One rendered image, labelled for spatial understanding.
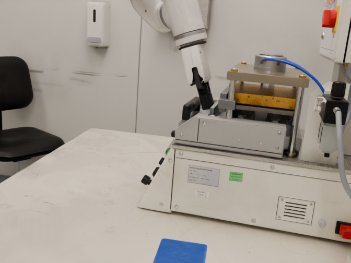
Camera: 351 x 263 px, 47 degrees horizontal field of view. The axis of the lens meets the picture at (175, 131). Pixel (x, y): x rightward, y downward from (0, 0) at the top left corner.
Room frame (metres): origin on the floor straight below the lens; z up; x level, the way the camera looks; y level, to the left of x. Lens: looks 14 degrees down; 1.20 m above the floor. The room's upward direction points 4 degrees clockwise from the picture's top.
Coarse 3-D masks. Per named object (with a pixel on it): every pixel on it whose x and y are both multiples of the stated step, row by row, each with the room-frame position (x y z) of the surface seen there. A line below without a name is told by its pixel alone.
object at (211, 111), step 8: (216, 104) 1.04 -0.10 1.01; (192, 112) 1.11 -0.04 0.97; (200, 112) 1.12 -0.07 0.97; (208, 112) 1.13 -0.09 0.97; (216, 112) 1.04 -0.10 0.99; (224, 112) 1.15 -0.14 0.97; (184, 120) 1.01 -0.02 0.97; (288, 136) 0.92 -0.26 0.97; (288, 144) 0.91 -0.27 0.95; (296, 144) 0.91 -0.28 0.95
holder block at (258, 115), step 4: (256, 112) 1.06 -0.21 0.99; (260, 112) 1.06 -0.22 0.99; (256, 116) 1.00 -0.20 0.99; (260, 116) 1.00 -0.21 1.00; (264, 116) 1.01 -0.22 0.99; (292, 116) 1.04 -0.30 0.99; (256, 120) 0.96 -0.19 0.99; (260, 120) 0.96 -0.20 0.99; (264, 120) 0.96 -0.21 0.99; (288, 128) 0.93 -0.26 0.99; (288, 132) 0.93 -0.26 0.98
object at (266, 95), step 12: (240, 84) 1.11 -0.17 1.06; (252, 84) 1.14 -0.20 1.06; (264, 84) 1.02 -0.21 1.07; (240, 96) 0.95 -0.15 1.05; (252, 96) 0.94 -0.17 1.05; (264, 96) 0.94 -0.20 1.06; (276, 96) 0.94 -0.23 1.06; (288, 96) 0.96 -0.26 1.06; (240, 108) 0.95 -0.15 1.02; (252, 108) 0.94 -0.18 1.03; (264, 108) 0.94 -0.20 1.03; (276, 108) 0.93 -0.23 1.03; (288, 108) 0.92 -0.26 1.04
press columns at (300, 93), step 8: (232, 80) 0.92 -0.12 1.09; (232, 88) 0.92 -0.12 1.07; (296, 88) 1.13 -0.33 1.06; (304, 88) 0.89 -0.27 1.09; (232, 96) 0.92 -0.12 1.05; (296, 96) 0.90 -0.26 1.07; (296, 104) 0.89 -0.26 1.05; (232, 112) 0.93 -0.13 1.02; (296, 112) 0.89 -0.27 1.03; (296, 120) 0.89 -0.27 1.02; (296, 128) 0.89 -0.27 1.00; (296, 136) 0.89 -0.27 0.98; (288, 152) 0.89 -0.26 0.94
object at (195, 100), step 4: (192, 100) 1.08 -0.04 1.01; (196, 100) 1.09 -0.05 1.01; (184, 104) 1.01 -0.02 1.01; (188, 104) 1.01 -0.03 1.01; (192, 104) 1.03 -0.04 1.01; (196, 104) 1.09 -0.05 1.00; (200, 104) 1.14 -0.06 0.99; (184, 108) 1.01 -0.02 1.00; (188, 108) 1.01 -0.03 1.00; (192, 108) 1.03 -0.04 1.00; (196, 108) 1.14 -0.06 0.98; (200, 108) 1.15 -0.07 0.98; (184, 112) 1.01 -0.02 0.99; (188, 112) 1.01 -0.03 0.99; (184, 116) 1.01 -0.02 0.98; (188, 116) 1.01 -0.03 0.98
